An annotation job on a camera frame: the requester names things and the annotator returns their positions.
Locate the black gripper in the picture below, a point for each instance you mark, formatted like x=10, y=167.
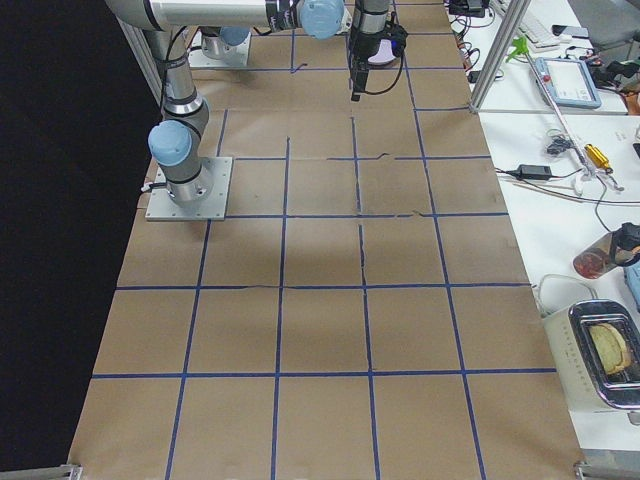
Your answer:
x=362, y=46

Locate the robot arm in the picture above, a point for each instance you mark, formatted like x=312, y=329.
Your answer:
x=370, y=26
x=175, y=141

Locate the lavender round plate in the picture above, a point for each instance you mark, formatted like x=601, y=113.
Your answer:
x=384, y=56

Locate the black power brick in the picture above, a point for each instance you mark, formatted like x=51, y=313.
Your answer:
x=533, y=172

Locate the blue teach pendant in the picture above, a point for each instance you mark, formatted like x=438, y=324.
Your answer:
x=569, y=82

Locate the yellow tool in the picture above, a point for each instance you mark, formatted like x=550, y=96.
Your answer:
x=598, y=158

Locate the glass bottle black lid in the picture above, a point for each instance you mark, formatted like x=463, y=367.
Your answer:
x=619, y=248

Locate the white toaster with bread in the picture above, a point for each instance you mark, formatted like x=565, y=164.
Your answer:
x=595, y=346

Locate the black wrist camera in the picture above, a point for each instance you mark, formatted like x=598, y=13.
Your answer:
x=397, y=36

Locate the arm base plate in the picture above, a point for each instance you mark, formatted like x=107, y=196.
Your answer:
x=213, y=53
x=203, y=198

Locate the aluminium frame post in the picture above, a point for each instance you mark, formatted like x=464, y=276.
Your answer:
x=494, y=59

